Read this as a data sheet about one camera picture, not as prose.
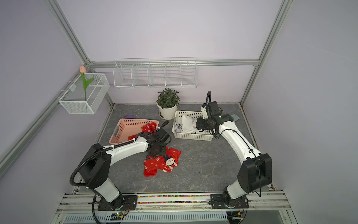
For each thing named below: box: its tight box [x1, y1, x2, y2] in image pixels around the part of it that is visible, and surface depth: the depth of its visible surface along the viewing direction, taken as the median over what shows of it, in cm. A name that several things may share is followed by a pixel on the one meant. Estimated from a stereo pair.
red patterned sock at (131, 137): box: [127, 134, 138, 141], surface depth 101 cm
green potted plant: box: [155, 87, 180, 110], surface depth 103 cm
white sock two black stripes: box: [181, 113, 194, 134], surface depth 103 cm
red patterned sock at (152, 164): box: [143, 155, 166, 177], surface depth 86 cm
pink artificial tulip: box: [79, 65, 95, 102], surface depth 86 cm
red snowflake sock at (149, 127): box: [141, 121, 158, 133], surface depth 101 cm
